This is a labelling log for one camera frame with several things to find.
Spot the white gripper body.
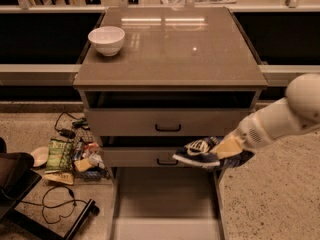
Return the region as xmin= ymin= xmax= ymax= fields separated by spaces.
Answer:
xmin=233 ymin=112 xmax=278 ymax=152

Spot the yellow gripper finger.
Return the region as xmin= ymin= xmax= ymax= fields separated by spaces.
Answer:
xmin=210 ymin=135 xmax=243 ymax=160

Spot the blue chip bag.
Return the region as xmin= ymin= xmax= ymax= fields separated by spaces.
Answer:
xmin=172 ymin=136 xmax=254 ymax=170

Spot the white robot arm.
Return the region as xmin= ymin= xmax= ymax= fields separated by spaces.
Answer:
xmin=210 ymin=73 xmax=320 ymax=159

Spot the open bottom drawer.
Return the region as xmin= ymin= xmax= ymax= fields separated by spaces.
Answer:
xmin=107 ymin=167 xmax=229 ymax=240

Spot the grey drawer cabinet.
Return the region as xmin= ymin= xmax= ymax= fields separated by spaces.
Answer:
xmin=72 ymin=6 xmax=269 ymax=172

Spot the green chip bag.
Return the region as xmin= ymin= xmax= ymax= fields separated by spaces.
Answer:
xmin=45 ymin=138 xmax=73 ymax=173

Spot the yellow snack bag on floor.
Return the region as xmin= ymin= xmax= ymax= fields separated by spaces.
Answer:
xmin=43 ymin=172 xmax=74 ymax=185

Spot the white ceramic bowl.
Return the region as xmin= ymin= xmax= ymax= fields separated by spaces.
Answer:
xmin=88 ymin=26 xmax=125 ymax=56

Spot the black power adapter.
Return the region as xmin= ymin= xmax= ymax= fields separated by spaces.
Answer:
xmin=59 ymin=128 xmax=76 ymax=139

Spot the white plate on floor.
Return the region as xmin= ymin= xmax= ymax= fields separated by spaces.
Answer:
xmin=31 ymin=146 xmax=49 ymax=167

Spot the middle drawer with handle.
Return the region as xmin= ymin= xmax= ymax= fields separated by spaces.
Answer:
xmin=99 ymin=136 xmax=238 ymax=168

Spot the drawer with handle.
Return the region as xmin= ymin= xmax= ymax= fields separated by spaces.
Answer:
xmin=99 ymin=136 xmax=238 ymax=168
xmin=83 ymin=91 xmax=257 ymax=138

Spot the top drawer with handle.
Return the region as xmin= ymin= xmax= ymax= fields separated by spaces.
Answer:
xmin=83 ymin=91 xmax=257 ymax=138

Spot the wire basket of snacks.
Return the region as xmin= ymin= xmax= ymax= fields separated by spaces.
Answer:
xmin=72 ymin=129 xmax=109 ymax=181

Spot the black cable on floor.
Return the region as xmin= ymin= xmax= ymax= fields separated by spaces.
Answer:
xmin=20 ymin=184 xmax=88 ymax=226

